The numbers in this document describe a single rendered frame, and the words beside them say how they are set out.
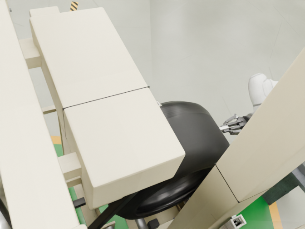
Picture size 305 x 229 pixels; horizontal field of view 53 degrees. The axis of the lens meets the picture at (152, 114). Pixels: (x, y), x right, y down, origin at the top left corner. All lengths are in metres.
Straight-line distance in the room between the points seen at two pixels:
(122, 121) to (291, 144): 0.40
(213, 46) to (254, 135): 3.24
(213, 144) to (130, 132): 0.51
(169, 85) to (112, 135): 2.58
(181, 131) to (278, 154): 0.53
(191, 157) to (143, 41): 2.71
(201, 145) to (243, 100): 2.37
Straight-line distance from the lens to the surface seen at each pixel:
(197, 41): 3.95
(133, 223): 1.72
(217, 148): 1.24
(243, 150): 0.82
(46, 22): 1.06
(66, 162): 0.80
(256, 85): 1.72
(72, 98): 0.84
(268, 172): 0.78
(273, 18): 4.90
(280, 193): 2.80
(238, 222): 1.21
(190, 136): 1.18
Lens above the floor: 2.45
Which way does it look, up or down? 54 degrees down
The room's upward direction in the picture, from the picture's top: 16 degrees clockwise
